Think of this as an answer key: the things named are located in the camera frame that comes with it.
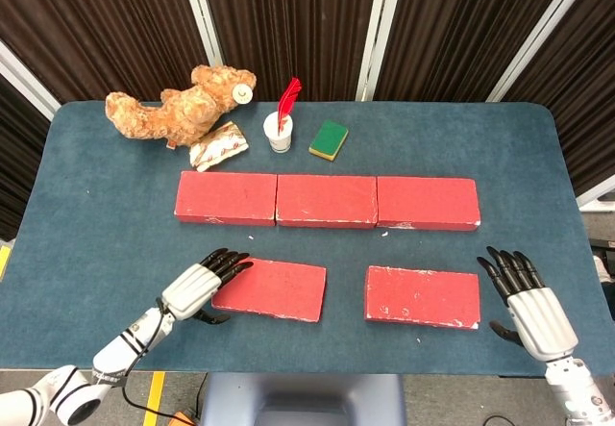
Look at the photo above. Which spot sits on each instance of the black and white equipment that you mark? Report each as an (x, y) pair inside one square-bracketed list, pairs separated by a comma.
[(604, 267)]

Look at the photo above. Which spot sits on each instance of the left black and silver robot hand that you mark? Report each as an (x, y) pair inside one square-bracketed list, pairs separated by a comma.
[(192, 289)]

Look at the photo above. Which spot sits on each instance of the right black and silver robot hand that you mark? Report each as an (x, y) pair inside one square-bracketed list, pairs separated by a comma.
[(540, 315)]

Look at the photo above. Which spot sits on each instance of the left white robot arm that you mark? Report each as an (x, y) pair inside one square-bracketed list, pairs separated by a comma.
[(125, 344)]

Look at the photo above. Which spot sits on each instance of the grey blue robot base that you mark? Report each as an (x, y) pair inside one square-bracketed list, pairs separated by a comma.
[(302, 397)]

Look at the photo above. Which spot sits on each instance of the green yellow sponge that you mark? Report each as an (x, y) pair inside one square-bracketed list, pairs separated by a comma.
[(329, 138)]

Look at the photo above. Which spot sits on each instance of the orange object on floor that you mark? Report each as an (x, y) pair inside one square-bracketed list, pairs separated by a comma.
[(183, 418)]

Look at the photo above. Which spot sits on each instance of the white paper cup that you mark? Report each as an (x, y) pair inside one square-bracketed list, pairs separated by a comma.
[(279, 140)]

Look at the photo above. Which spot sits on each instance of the blue felt table cover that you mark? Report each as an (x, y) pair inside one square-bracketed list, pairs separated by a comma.
[(120, 253)]

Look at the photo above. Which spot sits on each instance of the brown teddy bear plush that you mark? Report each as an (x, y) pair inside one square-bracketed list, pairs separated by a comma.
[(178, 108)]

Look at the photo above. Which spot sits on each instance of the brown pleated partition panel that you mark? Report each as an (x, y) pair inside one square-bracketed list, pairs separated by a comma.
[(288, 22), (456, 22), (96, 22), (19, 157), (586, 108)]

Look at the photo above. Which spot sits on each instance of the white partition post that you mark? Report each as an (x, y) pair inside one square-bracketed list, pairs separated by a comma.
[(598, 198), (382, 32), (543, 32), (26, 80), (202, 12)]

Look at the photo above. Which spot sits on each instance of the red brick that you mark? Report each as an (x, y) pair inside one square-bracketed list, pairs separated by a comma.
[(327, 200), (423, 298), (226, 197), (427, 202), (278, 289)]

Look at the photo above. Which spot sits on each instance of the white red patterned pouch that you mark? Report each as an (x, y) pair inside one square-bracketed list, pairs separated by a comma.
[(218, 147)]

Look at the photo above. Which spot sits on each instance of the red feather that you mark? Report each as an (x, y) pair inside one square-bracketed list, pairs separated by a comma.
[(288, 96)]

